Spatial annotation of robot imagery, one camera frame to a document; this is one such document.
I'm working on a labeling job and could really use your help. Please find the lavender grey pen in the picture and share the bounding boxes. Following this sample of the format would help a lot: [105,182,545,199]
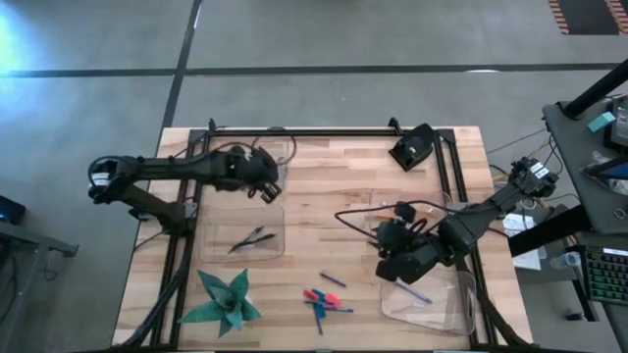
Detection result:
[393,278,434,305]

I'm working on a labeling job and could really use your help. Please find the clear plastic bin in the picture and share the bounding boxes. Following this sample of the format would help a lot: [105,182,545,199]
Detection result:
[197,203,287,265]
[379,257,478,337]
[365,185,453,246]
[210,138,291,187]

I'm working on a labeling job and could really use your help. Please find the black monitor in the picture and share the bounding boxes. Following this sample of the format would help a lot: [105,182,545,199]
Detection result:
[602,94,628,153]

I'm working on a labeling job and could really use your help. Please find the grey side table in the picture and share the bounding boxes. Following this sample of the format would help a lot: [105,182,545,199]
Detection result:
[0,219,79,353]

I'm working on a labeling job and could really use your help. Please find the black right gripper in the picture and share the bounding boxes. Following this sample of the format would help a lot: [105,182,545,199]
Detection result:
[374,201,445,285]

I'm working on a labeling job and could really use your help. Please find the black wedge-shaped gripper cradle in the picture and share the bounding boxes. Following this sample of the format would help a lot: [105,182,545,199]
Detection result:
[388,122,438,173]

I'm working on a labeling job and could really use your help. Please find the black pen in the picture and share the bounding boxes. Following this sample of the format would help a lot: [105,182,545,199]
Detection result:
[238,225,266,248]
[229,232,279,254]

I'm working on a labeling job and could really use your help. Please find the blue eraser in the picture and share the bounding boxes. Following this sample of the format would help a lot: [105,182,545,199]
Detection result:
[312,288,329,320]

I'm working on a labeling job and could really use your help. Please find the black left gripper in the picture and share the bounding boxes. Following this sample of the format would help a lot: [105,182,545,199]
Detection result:
[210,144,285,205]

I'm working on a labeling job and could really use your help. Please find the dark tablet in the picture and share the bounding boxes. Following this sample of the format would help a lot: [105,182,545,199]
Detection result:
[581,155,628,182]

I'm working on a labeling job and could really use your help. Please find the black floor mat orange stripes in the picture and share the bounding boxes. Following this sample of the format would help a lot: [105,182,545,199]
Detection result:
[546,0,628,36]

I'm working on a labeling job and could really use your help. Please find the grey desk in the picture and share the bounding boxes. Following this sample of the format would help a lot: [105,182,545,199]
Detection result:
[542,92,628,236]
[571,229,628,353]

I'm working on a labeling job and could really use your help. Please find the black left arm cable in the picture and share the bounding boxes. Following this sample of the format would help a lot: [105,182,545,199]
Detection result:
[210,132,298,168]

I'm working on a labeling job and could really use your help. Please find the black backlit keyboard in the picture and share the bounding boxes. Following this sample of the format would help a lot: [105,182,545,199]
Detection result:
[580,244,628,306]

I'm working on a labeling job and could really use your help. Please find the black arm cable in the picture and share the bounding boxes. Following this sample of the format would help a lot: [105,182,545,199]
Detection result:
[210,132,298,168]
[335,198,472,241]

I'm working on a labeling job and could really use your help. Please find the clear plastic bottle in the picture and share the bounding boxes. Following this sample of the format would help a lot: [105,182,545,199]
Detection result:
[549,250,583,272]

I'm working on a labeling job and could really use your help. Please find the teal box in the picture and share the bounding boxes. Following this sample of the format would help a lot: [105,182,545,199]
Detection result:
[587,111,617,134]

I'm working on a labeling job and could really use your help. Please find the black slanted support pole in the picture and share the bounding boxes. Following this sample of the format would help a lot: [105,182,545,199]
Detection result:
[507,203,595,259]
[560,57,628,121]

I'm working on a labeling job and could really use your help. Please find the green artificial succulent plant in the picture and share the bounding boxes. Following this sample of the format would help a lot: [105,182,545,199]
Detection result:
[176,268,264,339]

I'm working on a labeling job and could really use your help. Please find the black box blue light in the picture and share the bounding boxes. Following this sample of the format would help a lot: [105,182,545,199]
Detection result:
[0,194,27,227]

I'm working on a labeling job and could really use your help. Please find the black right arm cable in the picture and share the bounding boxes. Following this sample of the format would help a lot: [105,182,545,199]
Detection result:
[335,198,472,241]

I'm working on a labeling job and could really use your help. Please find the white paper sheet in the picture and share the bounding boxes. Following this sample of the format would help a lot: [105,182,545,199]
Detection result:
[501,212,550,272]

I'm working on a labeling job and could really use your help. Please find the purple crayon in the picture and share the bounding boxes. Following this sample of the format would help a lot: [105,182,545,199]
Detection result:
[319,272,348,288]

